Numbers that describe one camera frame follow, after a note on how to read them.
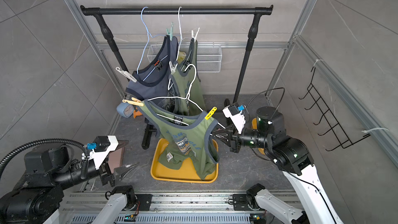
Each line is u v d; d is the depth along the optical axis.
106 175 0.39
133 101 0.58
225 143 0.50
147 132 0.95
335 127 0.62
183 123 0.57
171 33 0.68
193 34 0.72
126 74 0.53
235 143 0.45
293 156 0.36
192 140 0.65
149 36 0.88
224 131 0.50
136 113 1.07
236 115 0.45
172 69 0.53
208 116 0.50
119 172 0.40
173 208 0.73
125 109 1.01
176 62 0.51
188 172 0.83
